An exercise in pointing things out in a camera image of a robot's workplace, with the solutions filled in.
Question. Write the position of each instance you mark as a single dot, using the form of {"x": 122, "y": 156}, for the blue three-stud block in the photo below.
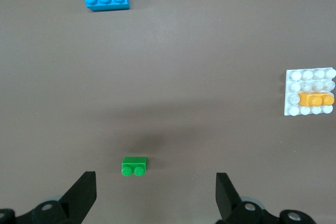
{"x": 105, "y": 5}

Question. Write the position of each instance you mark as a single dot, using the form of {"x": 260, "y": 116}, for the brown table cover sheet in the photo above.
{"x": 183, "y": 51}

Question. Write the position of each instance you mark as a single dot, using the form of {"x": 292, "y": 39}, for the green two-stud block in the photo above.
{"x": 134, "y": 162}

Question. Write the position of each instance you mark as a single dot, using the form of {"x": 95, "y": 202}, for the yellow two-stud block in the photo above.
{"x": 305, "y": 99}

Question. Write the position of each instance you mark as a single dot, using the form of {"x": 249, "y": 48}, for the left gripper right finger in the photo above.
{"x": 231, "y": 205}

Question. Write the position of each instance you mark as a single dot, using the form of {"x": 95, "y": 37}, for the white studded base plate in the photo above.
{"x": 305, "y": 75}

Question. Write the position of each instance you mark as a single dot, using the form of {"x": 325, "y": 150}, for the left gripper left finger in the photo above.
{"x": 73, "y": 203}

